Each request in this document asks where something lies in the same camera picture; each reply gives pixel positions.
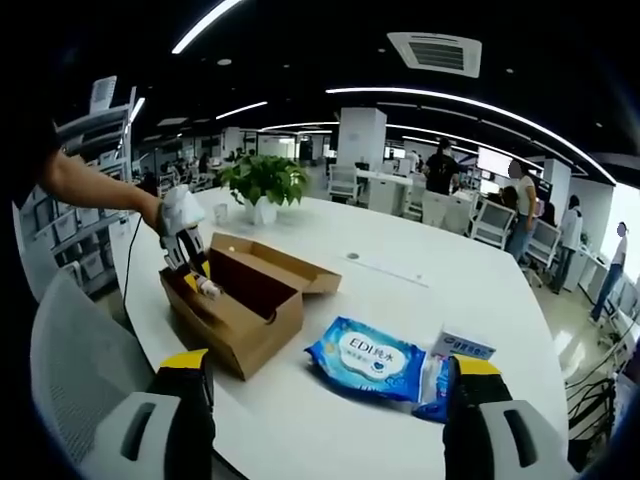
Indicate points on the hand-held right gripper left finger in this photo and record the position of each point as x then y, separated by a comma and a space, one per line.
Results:
145, 435

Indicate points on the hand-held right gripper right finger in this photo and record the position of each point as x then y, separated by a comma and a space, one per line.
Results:
500, 440

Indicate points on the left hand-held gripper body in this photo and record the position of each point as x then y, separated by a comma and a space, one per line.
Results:
182, 210

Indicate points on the white tube with red label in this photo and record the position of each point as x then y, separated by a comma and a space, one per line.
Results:
209, 289

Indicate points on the brown cardboard shoe box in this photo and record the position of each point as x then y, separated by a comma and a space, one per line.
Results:
250, 330

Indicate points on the small white carton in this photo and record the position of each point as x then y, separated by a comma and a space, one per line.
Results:
460, 345

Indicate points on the blue wet wipes soft item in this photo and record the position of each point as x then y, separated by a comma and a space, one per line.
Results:
365, 355

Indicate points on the potted green plant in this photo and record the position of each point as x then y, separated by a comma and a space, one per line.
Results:
262, 177

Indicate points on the crumpled blue white packet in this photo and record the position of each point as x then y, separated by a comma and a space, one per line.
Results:
432, 385

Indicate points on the white storage shelf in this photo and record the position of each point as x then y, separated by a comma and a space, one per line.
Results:
75, 225

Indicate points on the white office chair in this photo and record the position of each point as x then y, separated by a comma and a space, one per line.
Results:
544, 245
492, 222

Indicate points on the curved ceiling light strip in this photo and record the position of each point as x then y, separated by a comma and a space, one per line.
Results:
380, 91

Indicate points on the ceiling air conditioner vent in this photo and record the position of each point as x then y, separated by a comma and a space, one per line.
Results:
435, 55

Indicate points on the pink wall screen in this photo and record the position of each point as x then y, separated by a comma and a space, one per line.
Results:
495, 161

